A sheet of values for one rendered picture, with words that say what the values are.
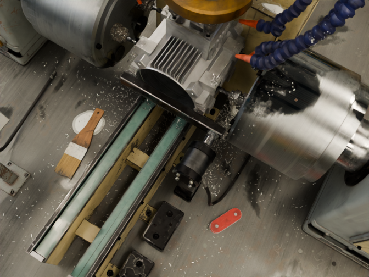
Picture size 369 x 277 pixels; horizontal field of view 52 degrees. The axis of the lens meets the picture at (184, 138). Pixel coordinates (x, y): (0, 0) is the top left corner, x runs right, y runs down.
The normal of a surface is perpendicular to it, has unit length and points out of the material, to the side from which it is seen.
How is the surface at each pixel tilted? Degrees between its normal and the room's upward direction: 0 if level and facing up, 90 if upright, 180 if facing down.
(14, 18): 90
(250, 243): 0
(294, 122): 39
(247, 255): 0
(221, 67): 0
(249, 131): 69
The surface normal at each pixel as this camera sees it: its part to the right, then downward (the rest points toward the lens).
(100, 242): 0.07, -0.36
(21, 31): 0.86, 0.50
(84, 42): -0.47, 0.65
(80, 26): -0.40, 0.48
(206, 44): -0.51, 0.79
